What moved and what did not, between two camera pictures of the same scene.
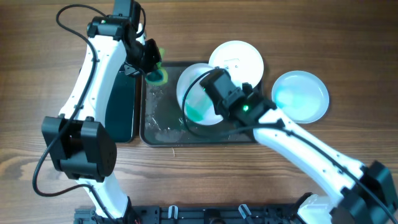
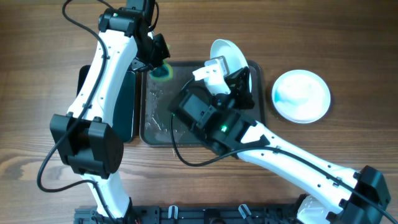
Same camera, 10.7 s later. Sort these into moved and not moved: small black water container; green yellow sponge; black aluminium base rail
Moved: green yellow sponge
Not moved: black aluminium base rail; small black water container
